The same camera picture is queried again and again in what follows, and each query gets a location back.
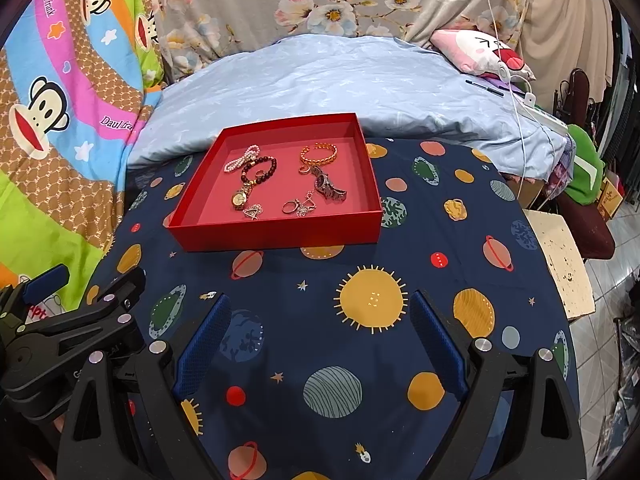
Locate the pearl bracelet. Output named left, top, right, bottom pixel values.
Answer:
left=222, top=144, right=261, bottom=175

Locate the beige curtain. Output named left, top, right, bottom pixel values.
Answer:
left=520, top=0, right=614, bottom=111

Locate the grey floral sheet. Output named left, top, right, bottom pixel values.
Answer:
left=146, top=0, right=534, bottom=84

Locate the white stool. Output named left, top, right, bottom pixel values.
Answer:
left=522, top=208, right=596, bottom=322

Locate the planet print navy blanket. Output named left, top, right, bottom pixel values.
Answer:
left=82, top=136, right=584, bottom=480

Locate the dark bead bracelet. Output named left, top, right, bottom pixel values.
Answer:
left=239, top=155, right=279, bottom=187

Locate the dark metal chair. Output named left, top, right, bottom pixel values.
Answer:
left=552, top=67, right=617, bottom=132

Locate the brown cardboard box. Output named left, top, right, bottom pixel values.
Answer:
left=597, top=177, right=626, bottom=221

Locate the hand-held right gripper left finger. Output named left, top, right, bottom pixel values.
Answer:
left=56, top=293, right=234, bottom=480

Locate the light blue quilt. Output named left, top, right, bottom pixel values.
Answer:
left=125, top=34, right=572, bottom=182

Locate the gold chain bracelet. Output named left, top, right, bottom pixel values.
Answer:
left=298, top=142, right=337, bottom=166

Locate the dark red cushion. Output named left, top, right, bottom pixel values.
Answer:
left=556, top=192, right=617, bottom=261

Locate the white cable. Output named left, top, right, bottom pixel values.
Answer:
left=475, top=0, right=537, bottom=202

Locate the purple notebook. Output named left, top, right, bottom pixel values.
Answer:
left=479, top=72, right=527, bottom=94

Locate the black pen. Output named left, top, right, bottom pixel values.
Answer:
left=464, top=78, right=506, bottom=97

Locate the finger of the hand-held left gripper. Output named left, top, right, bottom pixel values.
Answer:
left=19, top=264, right=72, bottom=307
left=87, top=266, right=147, bottom=322

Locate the monkey printed colourful blanket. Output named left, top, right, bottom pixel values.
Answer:
left=0, top=0, right=167, bottom=312

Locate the pink cartoon pillow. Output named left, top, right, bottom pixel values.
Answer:
left=430, top=28, right=537, bottom=81

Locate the gold face watch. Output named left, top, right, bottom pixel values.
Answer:
left=229, top=182, right=254, bottom=211

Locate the red tray box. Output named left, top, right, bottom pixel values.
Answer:
left=166, top=112, right=383, bottom=253

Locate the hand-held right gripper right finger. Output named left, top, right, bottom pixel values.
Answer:
left=409, top=289, right=587, bottom=480

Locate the silver metal watch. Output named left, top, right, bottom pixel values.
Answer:
left=308, top=167, right=349, bottom=205

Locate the green cloth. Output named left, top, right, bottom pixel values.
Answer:
left=564, top=122, right=614, bottom=206

